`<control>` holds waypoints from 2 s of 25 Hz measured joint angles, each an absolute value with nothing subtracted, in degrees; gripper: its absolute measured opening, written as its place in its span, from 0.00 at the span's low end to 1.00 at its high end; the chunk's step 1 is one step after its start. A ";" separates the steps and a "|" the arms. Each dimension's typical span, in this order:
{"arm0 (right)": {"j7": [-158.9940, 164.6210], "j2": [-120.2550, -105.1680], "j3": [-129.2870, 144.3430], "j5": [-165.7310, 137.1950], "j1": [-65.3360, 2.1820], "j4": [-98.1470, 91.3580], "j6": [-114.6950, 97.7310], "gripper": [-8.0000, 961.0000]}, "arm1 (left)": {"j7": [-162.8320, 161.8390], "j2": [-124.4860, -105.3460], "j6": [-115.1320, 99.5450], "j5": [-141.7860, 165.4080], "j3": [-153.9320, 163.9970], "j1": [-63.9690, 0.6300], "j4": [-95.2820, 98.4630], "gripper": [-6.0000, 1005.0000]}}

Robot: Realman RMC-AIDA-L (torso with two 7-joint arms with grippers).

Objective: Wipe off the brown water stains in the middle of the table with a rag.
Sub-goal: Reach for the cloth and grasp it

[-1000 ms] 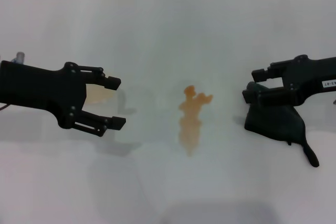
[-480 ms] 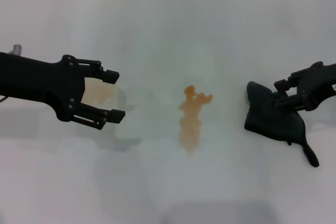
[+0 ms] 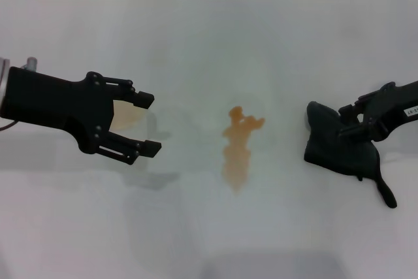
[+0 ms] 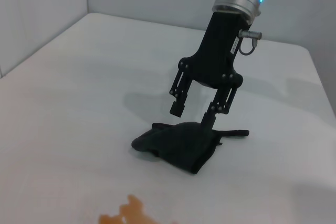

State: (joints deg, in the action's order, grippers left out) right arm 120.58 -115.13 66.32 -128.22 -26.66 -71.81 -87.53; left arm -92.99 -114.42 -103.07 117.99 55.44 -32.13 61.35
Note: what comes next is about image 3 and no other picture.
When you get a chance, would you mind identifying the dark blue rag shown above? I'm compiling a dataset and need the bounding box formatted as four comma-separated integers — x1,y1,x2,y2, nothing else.
303,101,399,209

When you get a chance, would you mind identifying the brown water stain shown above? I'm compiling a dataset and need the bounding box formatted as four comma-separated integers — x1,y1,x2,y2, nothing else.
221,105,266,197

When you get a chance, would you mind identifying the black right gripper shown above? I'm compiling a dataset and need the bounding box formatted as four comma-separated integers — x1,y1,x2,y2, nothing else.
338,80,418,142

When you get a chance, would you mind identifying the left arm thin gray cable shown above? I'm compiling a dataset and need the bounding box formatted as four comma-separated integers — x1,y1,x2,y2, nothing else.
0,118,19,131

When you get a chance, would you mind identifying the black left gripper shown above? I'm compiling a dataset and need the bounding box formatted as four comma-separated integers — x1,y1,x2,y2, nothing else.
0,66,155,156

